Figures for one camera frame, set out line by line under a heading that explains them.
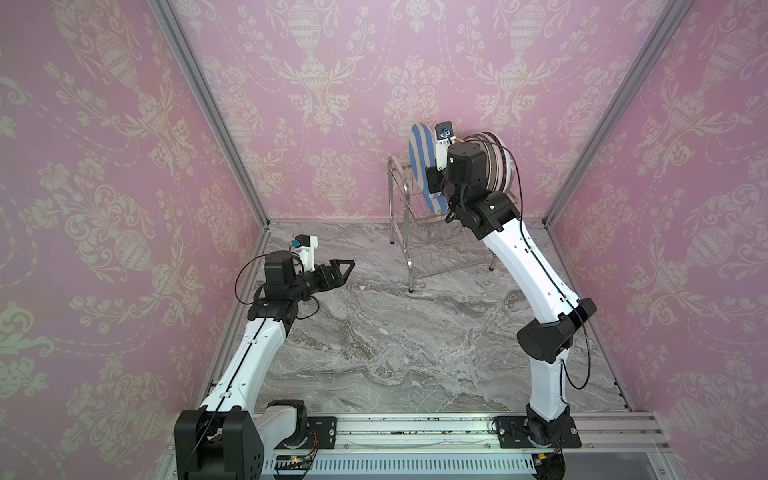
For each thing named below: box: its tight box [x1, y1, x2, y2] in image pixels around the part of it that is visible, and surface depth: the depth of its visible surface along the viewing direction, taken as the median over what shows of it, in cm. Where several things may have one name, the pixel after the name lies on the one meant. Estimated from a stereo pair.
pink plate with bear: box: [489, 132, 511, 196], surface depth 78 cm
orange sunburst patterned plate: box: [483, 134, 506, 195], surface depth 78 cm
